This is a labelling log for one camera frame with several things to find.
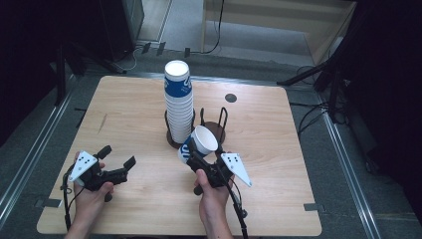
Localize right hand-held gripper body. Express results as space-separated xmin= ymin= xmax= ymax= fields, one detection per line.
xmin=186 ymin=152 xmax=254 ymax=189

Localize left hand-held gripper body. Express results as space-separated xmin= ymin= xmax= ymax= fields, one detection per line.
xmin=68 ymin=150 xmax=129 ymax=192

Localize blue printed paper cup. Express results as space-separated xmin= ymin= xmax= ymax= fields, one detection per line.
xmin=177 ymin=124 xmax=219 ymax=164

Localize black wire cup holder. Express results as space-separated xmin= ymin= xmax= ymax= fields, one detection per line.
xmin=164 ymin=107 xmax=229 ymax=149

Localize stack of paper cups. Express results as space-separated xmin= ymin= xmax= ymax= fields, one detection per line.
xmin=163 ymin=60 xmax=195 ymax=144

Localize person's right hand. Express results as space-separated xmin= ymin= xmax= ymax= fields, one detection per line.
xmin=193 ymin=169 xmax=235 ymax=214

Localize person's left hand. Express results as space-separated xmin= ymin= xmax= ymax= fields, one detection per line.
xmin=73 ymin=180 xmax=114 ymax=217

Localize grey floor tape piece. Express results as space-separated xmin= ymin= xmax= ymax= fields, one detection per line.
xmin=34 ymin=197 xmax=64 ymax=209
xmin=303 ymin=202 xmax=325 ymax=213

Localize black metal stand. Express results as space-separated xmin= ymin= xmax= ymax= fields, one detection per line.
xmin=276 ymin=39 xmax=357 ymax=124
xmin=53 ymin=38 xmax=127 ymax=108

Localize black cabinet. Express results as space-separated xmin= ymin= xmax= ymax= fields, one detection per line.
xmin=99 ymin=0 xmax=145 ymax=63

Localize light wooden shelf unit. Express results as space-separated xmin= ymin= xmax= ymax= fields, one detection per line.
xmin=200 ymin=0 xmax=358 ymax=66

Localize right hand-held gripper cable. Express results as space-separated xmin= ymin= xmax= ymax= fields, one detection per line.
xmin=223 ymin=175 xmax=250 ymax=239

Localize hand-held gripper cable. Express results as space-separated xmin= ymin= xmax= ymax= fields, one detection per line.
xmin=223 ymin=175 xmax=250 ymax=239
xmin=60 ymin=165 xmax=84 ymax=232

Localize left hand-held gripper cable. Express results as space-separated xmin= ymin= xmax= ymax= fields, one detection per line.
xmin=60 ymin=165 xmax=84 ymax=232

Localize metal floor rail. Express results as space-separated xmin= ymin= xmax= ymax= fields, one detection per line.
xmin=313 ymin=89 xmax=383 ymax=239
xmin=0 ymin=74 xmax=84 ymax=230

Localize black floor cables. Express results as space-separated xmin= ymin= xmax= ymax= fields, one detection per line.
xmin=289 ymin=99 xmax=334 ymax=136

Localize black hanging cable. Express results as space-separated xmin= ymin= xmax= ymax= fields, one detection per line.
xmin=190 ymin=0 xmax=226 ymax=56

